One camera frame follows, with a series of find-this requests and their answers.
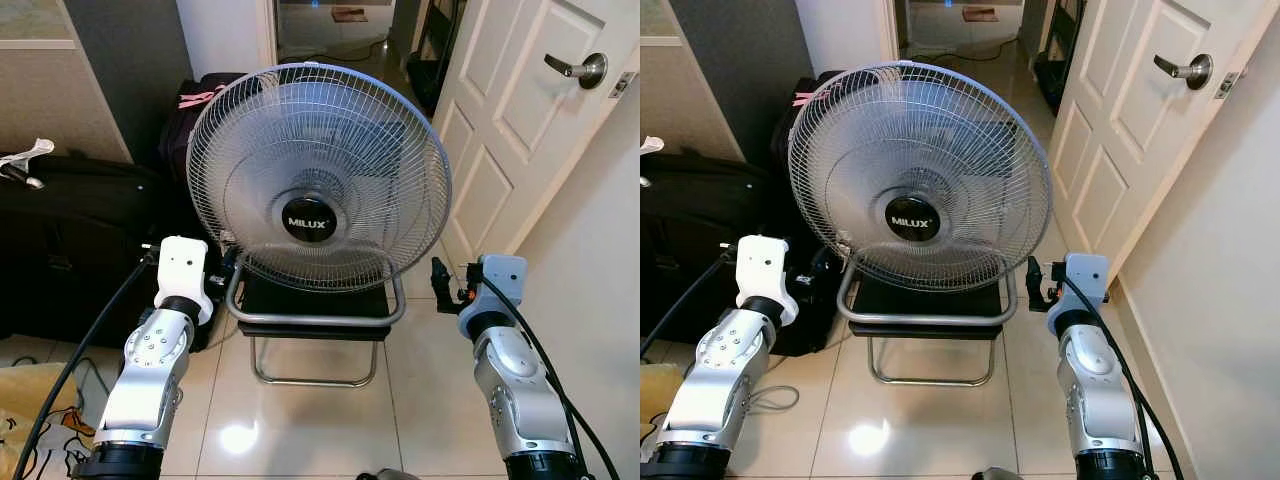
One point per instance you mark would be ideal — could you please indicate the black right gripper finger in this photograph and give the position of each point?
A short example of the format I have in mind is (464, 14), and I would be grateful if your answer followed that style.
(1034, 278)
(440, 278)

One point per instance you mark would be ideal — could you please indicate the white Milux fan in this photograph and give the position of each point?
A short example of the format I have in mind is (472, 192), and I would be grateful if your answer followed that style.
(310, 225)
(912, 218)

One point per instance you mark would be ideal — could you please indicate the black suitcase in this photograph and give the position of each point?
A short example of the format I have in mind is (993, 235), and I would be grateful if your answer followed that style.
(80, 250)
(690, 230)

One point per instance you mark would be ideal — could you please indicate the dark fabric bag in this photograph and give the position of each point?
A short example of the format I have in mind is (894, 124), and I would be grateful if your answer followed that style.
(180, 135)
(788, 135)

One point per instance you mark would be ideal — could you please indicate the white panel door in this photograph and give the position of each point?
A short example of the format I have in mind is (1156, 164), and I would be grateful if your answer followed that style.
(520, 130)
(1130, 130)

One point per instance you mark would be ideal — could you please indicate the pink ribbon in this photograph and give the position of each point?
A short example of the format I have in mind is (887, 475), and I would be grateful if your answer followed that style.
(808, 98)
(200, 97)

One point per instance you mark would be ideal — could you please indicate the grey robot foot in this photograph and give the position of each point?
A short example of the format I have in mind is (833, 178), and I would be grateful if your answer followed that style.
(998, 474)
(385, 475)

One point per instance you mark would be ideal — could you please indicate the black hallway furniture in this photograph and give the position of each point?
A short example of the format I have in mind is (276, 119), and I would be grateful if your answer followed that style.
(435, 60)
(1058, 60)

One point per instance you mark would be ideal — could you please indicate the metal door latch plate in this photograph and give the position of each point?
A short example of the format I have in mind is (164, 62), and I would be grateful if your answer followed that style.
(1228, 85)
(622, 85)

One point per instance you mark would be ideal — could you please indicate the brown flat item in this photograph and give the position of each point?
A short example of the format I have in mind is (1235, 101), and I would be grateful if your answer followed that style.
(980, 14)
(350, 14)

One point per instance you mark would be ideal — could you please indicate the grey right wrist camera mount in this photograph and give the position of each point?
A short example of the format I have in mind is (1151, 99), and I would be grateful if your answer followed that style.
(1088, 276)
(500, 278)

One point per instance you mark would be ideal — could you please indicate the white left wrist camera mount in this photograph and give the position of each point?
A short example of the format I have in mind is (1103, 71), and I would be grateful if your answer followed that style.
(762, 265)
(182, 265)

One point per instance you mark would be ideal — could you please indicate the black metal frame chair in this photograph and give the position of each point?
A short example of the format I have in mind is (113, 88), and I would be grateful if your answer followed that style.
(930, 305)
(320, 303)

